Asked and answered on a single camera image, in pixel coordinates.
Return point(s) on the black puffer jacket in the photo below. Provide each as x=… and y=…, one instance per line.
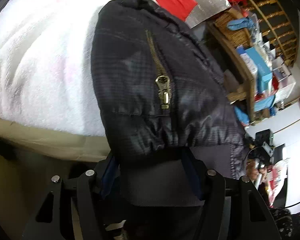
x=174, y=137

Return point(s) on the person right hand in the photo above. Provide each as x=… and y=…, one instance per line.
x=252, y=172

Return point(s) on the wooden shelf unit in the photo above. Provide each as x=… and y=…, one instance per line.
x=240, y=72

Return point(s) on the blue box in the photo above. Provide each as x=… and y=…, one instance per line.
x=264, y=74

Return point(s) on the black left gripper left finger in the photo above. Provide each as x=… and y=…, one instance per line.
x=53, y=219

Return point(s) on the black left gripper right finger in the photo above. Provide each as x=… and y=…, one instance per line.
x=232, y=209

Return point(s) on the wicker basket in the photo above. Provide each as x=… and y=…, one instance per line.
x=237, y=36

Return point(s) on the light blue cloth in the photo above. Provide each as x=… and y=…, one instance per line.
x=240, y=24

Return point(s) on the white fluffy bed blanket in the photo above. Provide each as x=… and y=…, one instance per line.
x=45, y=76

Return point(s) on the wooden ladder frame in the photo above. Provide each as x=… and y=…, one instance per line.
x=279, y=24

